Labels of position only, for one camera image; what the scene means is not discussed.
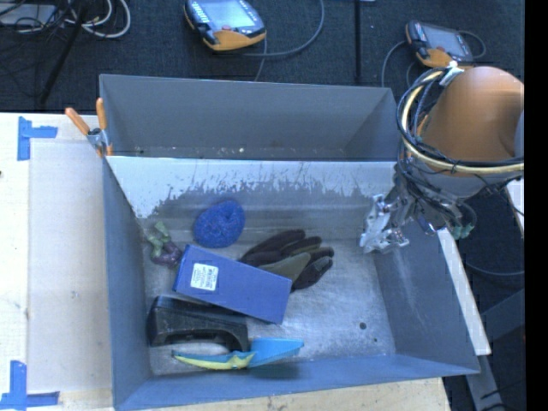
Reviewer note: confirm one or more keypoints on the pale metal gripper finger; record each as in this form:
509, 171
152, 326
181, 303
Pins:
391, 240
376, 218

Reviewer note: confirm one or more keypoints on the grey metal bin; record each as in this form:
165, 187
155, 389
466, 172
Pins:
351, 306

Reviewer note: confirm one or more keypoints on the dark brown work glove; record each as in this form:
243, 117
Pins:
295, 251

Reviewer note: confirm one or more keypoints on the blue box with white label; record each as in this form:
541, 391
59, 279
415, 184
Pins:
240, 285

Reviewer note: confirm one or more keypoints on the blue round scrubbing sponge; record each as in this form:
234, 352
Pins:
218, 225

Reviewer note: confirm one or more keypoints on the blue and yellow toy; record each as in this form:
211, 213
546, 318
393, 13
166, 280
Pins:
269, 349

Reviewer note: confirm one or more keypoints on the green and purple toy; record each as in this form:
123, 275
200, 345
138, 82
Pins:
164, 251

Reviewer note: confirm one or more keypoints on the white oblong thing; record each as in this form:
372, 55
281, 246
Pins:
201, 349

